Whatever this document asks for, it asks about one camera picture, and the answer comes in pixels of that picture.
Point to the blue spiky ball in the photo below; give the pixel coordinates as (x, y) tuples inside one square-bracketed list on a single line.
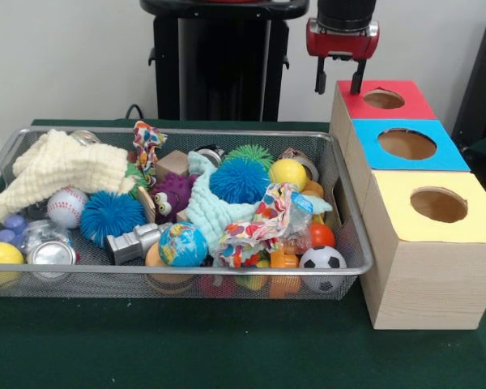
[(111, 216)]

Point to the red soda can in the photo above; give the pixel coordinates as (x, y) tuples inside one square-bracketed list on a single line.
[(50, 253)]

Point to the dark green table cloth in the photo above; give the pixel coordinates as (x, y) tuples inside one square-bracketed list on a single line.
[(227, 344)]

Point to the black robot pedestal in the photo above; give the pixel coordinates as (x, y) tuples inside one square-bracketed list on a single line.
[(227, 61)]

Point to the globe print ball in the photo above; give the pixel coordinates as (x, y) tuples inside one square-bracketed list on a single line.
[(182, 244)]

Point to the smooth yellow ball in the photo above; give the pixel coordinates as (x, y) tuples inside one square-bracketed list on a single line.
[(288, 173)]

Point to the mint green waffle cloth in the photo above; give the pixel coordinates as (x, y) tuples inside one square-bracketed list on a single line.
[(202, 202)]

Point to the wooden box with three holes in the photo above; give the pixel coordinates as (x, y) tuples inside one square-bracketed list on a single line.
[(429, 283)]

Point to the blue spiky toy with eyes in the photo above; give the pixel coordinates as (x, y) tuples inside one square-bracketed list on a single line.
[(239, 178)]

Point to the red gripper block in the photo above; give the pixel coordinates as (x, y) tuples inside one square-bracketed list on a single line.
[(344, 42)]

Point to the small knotted multicoloured cloth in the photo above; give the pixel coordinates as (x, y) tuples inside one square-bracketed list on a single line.
[(147, 146)]

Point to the cream waffle cloth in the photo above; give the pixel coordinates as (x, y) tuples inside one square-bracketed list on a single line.
[(65, 162)]

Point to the large multicoloured patterned cloth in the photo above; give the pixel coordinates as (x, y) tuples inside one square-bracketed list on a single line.
[(263, 227)]

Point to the white baseball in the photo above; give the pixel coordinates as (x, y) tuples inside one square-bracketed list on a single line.
[(66, 207)]

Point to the black and white soccer ball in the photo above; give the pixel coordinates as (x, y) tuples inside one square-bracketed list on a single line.
[(323, 259)]

